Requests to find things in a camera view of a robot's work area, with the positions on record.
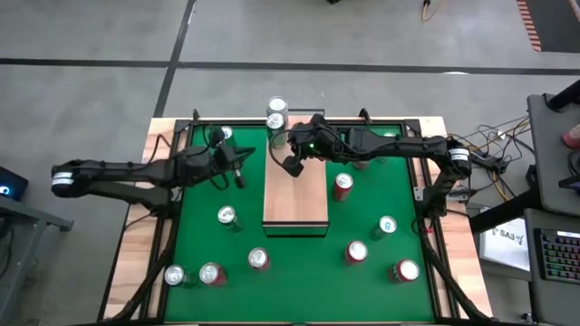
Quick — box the red Coca-Cola can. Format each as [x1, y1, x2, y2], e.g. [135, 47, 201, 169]
[247, 246, 272, 273]

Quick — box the black desk leg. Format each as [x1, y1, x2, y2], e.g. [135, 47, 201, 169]
[469, 187, 538, 235]

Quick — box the green table mat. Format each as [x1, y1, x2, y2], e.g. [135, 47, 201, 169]
[163, 124, 436, 323]

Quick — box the black right camera cable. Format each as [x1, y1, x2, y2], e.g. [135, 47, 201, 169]
[267, 130, 295, 171]

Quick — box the grey metal cart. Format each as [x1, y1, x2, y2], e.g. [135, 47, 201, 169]
[0, 193, 75, 326]

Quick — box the black striped-edge floor mat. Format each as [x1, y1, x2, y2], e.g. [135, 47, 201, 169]
[515, 0, 580, 53]

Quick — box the backlit black keyboard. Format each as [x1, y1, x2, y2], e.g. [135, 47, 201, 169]
[533, 227, 580, 285]

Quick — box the white sign board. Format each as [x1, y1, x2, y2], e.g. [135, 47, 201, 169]
[478, 216, 532, 273]

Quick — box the red cup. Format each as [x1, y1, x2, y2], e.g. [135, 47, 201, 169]
[561, 123, 580, 151]

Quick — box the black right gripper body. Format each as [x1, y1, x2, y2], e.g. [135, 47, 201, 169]
[299, 115, 353, 163]

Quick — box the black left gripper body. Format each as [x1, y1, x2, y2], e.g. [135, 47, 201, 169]
[177, 144, 248, 187]

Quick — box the red-orange soda can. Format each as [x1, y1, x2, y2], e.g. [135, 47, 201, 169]
[333, 172, 355, 202]

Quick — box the black box with blue light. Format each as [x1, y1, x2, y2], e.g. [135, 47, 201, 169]
[0, 164, 30, 203]

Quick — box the grey desk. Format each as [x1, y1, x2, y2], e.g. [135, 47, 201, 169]
[527, 92, 580, 217]
[524, 207, 580, 326]

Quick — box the green soda can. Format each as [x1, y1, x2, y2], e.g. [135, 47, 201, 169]
[163, 264, 198, 290]
[217, 204, 244, 234]
[266, 112, 288, 150]

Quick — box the yellow floor cable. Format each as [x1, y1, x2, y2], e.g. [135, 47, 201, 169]
[420, 0, 444, 23]

